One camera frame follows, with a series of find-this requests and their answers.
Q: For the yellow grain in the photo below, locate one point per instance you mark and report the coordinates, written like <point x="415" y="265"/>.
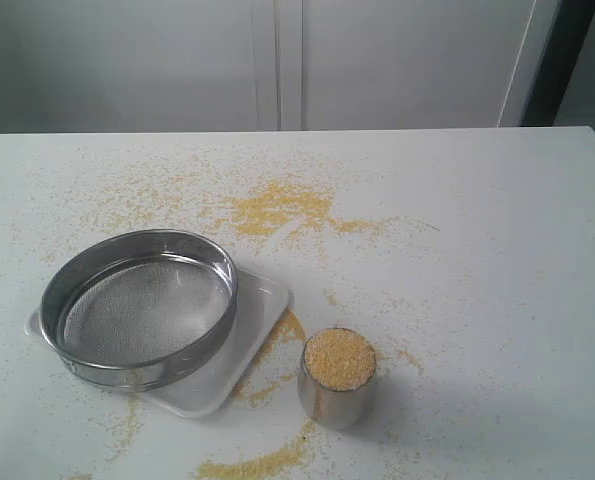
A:
<point x="340" y="359"/>

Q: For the stainless steel cup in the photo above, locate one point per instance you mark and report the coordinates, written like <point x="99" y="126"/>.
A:
<point x="338" y="410"/>

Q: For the round stainless steel sieve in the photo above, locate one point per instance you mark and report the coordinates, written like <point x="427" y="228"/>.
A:
<point x="140" y="310"/>

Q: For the white plastic tray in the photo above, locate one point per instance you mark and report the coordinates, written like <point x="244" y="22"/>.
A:
<point x="261" y="303"/>

